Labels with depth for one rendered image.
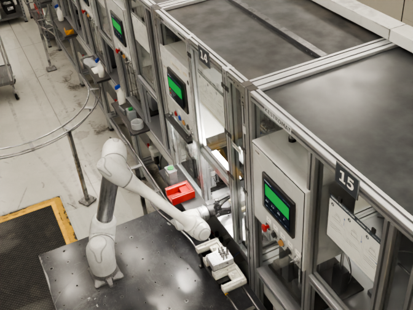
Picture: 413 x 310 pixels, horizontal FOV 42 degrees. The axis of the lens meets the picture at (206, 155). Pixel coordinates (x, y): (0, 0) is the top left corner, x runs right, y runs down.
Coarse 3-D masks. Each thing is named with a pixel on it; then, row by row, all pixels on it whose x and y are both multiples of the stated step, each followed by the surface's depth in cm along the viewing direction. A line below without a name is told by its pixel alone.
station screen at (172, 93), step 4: (168, 76) 316; (172, 80) 312; (168, 84) 321; (176, 84) 307; (180, 88) 304; (172, 92) 320; (172, 96) 322; (176, 96) 315; (176, 100) 317; (180, 100) 311; (180, 104) 313
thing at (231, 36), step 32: (192, 0) 317; (224, 0) 319; (256, 0) 315; (288, 0) 312; (320, 0) 296; (352, 0) 284; (160, 32) 318; (192, 32) 287; (224, 32) 284; (256, 32) 280; (320, 32) 275; (352, 32) 272; (384, 32) 258; (160, 64) 334; (224, 64) 251; (256, 64) 253; (288, 64) 250
